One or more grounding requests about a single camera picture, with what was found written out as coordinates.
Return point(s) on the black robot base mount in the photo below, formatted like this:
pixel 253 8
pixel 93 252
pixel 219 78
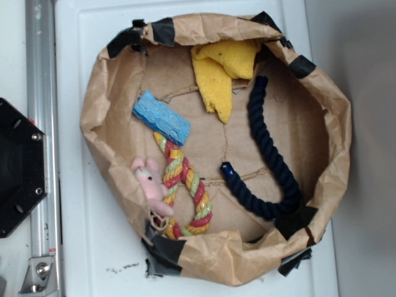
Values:
pixel 23 173

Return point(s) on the pink plush mouse toy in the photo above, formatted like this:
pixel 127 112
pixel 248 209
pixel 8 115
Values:
pixel 147 173

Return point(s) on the yellow microfiber cloth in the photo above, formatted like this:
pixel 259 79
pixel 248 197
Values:
pixel 216 65

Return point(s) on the multicolour braided rope toy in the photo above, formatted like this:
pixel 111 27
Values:
pixel 179 170

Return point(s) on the aluminium extrusion rail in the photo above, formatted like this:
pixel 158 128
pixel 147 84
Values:
pixel 45 219

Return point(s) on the metal corner bracket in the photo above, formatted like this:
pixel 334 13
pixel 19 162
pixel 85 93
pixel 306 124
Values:
pixel 40 279

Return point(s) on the light blue sponge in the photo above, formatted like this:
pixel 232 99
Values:
pixel 162 118

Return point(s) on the brown paper bag bin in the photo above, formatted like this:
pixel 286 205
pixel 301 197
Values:
pixel 307 115

